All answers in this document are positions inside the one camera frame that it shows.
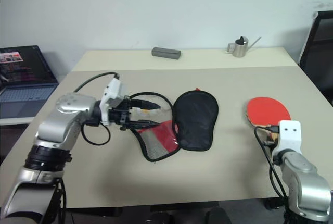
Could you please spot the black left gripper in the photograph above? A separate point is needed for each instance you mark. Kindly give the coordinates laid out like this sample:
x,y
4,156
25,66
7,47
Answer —
x,y
121,116

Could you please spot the red black paddle case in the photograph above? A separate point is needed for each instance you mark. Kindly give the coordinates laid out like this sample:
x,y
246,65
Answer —
x,y
195,119

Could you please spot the red table tennis paddle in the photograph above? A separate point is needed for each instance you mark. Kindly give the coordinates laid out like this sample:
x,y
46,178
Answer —
x,y
268,109

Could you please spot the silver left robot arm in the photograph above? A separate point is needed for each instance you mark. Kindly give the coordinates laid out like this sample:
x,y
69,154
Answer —
x,y
65,114

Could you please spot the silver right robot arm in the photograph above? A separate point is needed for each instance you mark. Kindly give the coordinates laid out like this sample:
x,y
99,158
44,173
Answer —
x,y
307,182

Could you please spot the grey oblong case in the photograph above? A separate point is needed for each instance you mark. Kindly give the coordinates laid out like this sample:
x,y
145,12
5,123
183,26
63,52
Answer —
x,y
166,53

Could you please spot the dark rounded shape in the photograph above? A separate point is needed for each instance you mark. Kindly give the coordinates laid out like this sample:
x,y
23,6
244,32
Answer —
x,y
160,218

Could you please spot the metal watering can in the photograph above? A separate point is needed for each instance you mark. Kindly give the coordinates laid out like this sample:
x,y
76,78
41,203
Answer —
x,y
240,49

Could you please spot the open laptop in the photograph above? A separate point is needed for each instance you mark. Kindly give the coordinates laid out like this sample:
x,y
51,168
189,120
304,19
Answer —
x,y
23,73

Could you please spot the black office chair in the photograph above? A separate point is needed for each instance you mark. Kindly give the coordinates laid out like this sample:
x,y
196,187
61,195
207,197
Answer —
x,y
320,52

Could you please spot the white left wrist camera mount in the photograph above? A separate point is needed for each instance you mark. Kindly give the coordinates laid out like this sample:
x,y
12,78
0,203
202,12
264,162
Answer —
x,y
114,91

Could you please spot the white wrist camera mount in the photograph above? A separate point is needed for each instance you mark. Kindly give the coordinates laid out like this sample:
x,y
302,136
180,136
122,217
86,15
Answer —
x,y
114,91
288,135

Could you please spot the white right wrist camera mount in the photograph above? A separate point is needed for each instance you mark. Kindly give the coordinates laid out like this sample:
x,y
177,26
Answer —
x,y
288,135

